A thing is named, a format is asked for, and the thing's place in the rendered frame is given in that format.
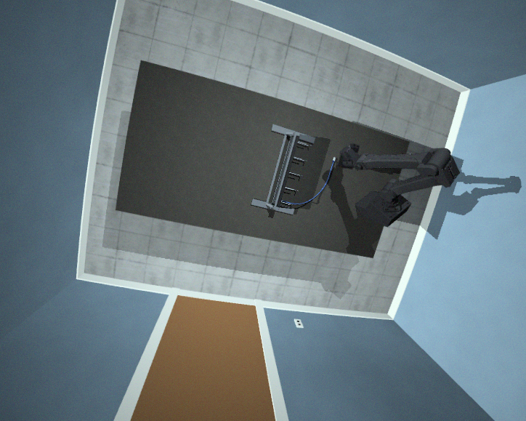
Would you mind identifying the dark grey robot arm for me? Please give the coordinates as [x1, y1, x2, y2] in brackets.
[340, 143, 460, 212]

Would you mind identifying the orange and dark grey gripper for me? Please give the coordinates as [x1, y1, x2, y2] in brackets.
[336, 155, 353, 169]

